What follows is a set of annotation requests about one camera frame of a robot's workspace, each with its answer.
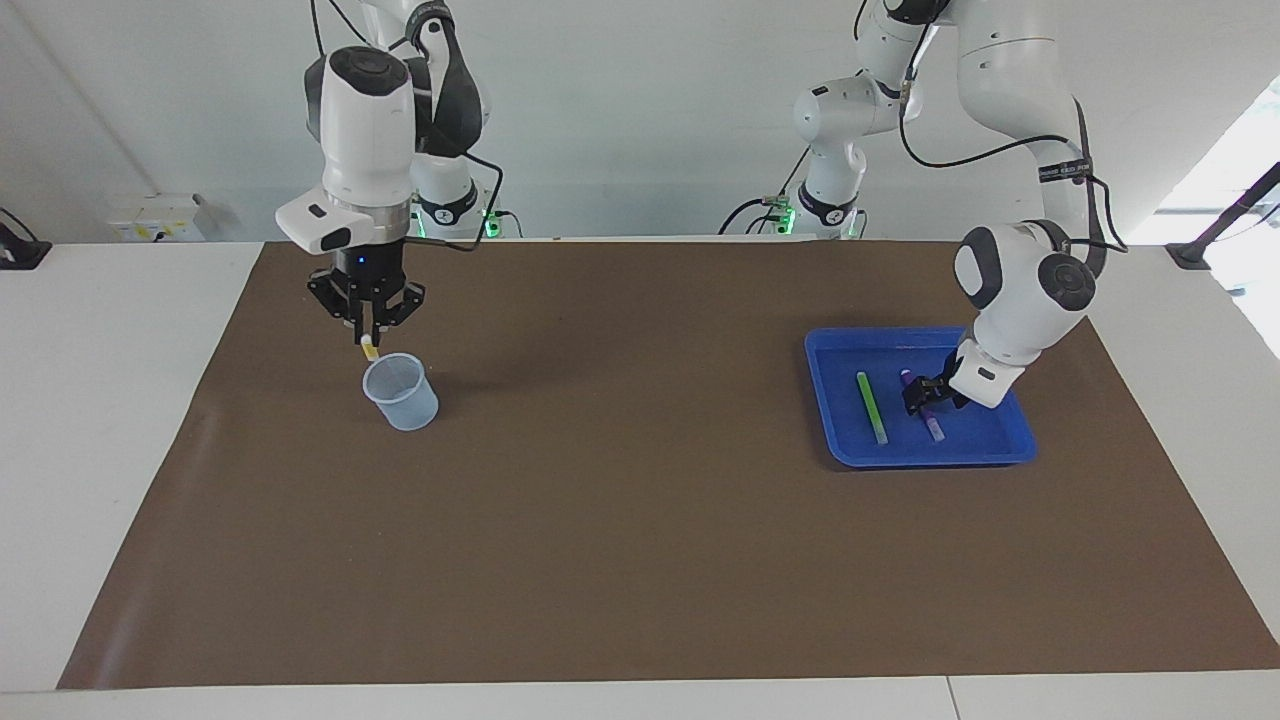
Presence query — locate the black table clamp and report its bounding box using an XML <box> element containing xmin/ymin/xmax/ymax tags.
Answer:
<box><xmin>0</xmin><ymin>208</ymin><xmax>53</xmax><ymax>271</ymax></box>

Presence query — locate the blue plastic tray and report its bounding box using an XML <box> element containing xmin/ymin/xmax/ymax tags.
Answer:
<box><xmin>805</xmin><ymin>326</ymin><xmax>1038</xmax><ymax>469</ymax></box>

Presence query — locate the black stand with pole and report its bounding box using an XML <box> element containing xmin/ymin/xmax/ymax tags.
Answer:
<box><xmin>1165</xmin><ymin>160</ymin><xmax>1280</xmax><ymax>271</ymax></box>

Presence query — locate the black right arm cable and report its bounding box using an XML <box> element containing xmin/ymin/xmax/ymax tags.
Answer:
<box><xmin>403</xmin><ymin>148</ymin><xmax>505</xmax><ymax>253</ymax></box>

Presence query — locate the brown table mat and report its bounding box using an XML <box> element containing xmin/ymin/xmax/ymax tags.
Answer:
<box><xmin>57</xmin><ymin>238</ymin><xmax>1280</xmax><ymax>691</ymax></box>

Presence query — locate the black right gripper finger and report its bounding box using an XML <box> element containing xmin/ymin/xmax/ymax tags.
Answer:
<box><xmin>368</xmin><ymin>280</ymin><xmax>426</xmax><ymax>346</ymax></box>
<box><xmin>307</xmin><ymin>275</ymin><xmax>371</xmax><ymax>346</ymax></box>

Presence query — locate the purple marker pen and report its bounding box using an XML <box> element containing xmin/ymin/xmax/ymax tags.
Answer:
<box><xmin>899</xmin><ymin>369</ymin><xmax>947</xmax><ymax>444</ymax></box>

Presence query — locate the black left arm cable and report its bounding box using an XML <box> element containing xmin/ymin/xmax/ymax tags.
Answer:
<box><xmin>898</xmin><ymin>0</ymin><xmax>1130</xmax><ymax>253</ymax></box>

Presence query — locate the translucent plastic cup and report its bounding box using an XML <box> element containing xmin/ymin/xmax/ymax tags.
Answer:
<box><xmin>362</xmin><ymin>352</ymin><xmax>440</xmax><ymax>433</ymax></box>

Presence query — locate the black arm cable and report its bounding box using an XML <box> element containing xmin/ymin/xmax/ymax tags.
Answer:
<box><xmin>403</xmin><ymin>148</ymin><xmax>505</xmax><ymax>253</ymax></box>
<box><xmin>898</xmin><ymin>0</ymin><xmax>1130</xmax><ymax>253</ymax></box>

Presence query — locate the black left base cable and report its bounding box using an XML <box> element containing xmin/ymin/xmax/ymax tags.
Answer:
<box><xmin>718</xmin><ymin>155</ymin><xmax>812</xmax><ymax>237</ymax></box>

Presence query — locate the green marker pen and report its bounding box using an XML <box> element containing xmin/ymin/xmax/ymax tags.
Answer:
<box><xmin>856</xmin><ymin>371</ymin><xmax>890</xmax><ymax>447</ymax></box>

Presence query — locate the white wall socket box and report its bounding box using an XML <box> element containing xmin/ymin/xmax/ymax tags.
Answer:
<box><xmin>108</xmin><ymin>193</ymin><xmax>206</xmax><ymax>243</ymax></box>

